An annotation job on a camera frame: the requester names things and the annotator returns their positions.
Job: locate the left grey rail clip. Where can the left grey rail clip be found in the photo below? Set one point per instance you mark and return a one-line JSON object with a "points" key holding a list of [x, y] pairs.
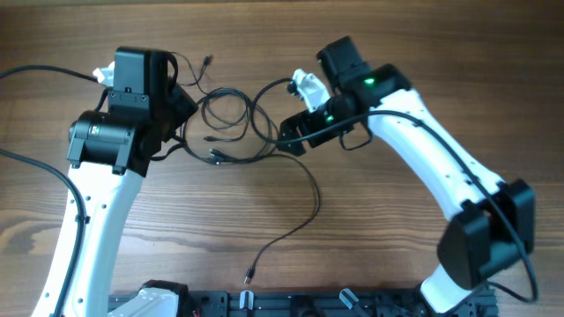
{"points": [[246, 302]]}

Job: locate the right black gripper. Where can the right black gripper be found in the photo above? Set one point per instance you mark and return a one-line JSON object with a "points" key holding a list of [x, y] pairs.
{"points": [[292, 132]]}

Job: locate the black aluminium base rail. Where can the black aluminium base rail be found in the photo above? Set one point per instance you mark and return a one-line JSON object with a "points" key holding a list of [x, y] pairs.
{"points": [[381, 303]]}

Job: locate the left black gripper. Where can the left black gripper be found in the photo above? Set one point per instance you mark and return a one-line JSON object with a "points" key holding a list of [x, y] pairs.
{"points": [[184, 105]]}

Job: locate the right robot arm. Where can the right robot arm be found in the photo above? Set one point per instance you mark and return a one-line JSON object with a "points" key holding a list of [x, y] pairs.
{"points": [[491, 222]]}

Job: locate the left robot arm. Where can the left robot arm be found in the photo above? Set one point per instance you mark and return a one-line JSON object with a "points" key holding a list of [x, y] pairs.
{"points": [[109, 155]]}

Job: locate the grey rail clip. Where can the grey rail clip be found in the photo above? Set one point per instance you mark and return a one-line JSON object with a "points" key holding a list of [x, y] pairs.
{"points": [[349, 299], [246, 302]]}

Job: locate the right grey rail clip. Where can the right grey rail clip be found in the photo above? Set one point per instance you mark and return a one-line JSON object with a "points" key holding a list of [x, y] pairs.
{"points": [[349, 299]]}

